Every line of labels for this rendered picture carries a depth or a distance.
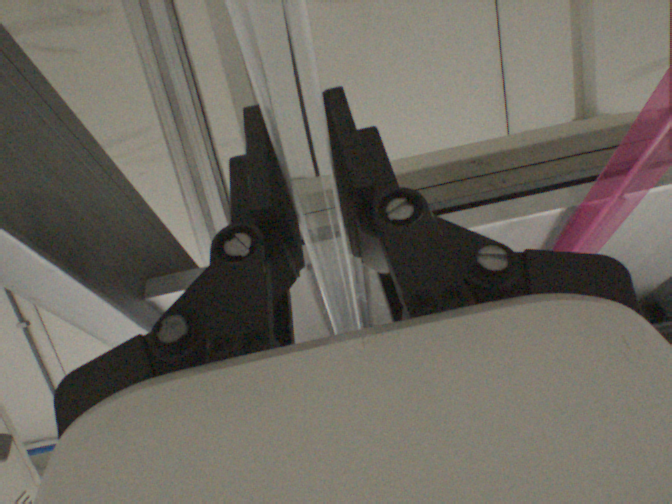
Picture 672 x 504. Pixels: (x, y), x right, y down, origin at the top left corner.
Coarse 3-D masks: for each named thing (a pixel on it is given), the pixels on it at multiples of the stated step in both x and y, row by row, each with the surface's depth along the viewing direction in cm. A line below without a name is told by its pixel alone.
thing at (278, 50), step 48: (240, 0) 7; (288, 0) 7; (240, 48) 7; (288, 48) 7; (288, 96) 8; (288, 144) 9; (288, 192) 11; (336, 192) 11; (336, 240) 13; (336, 288) 16
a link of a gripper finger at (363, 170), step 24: (336, 96) 10; (336, 120) 10; (336, 144) 9; (360, 144) 9; (336, 168) 10; (360, 168) 9; (384, 168) 10; (360, 192) 9; (360, 216) 9; (360, 240) 10; (456, 240) 8; (480, 240) 8; (384, 264) 9; (480, 264) 8; (504, 264) 8; (480, 288) 8; (504, 288) 8
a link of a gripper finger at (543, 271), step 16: (528, 256) 8; (544, 256) 8; (560, 256) 8; (576, 256) 8; (592, 256) 8; (608, 256) 8; (528, 272) 8; (544, 272) 8; (560, 272) 8; (576, 272) 8; (592, 272) 8; (608, 272) 8; (624, 272) 8; (512, 288) 8; (528, 288) 8; (544, 288) 8; (560, 288) 8; (576, 288) 8; (592, 288) 8; (608, 288) 8; (624, 288) 8; (624, 304) 7
